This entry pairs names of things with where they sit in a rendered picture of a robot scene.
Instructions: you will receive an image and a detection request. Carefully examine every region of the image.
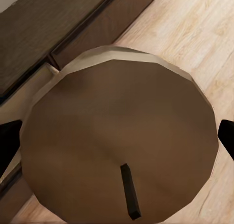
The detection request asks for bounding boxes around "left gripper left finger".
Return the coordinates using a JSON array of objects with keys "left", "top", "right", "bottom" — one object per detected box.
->
[{"left": 0, "top": 120, "right": 23, "bottom": 178}]

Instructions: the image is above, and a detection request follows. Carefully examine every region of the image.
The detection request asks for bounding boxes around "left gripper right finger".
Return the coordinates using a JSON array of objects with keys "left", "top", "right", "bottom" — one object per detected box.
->
[{"left": 218, "top": 119, "right": 234, "bottom": 160}]

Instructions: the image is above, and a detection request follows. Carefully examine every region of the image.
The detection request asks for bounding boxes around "pillar candle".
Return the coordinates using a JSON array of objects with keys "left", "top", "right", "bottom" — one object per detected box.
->
[{"left": 19, "top": 45, "right": 219, "bottom": 224}]

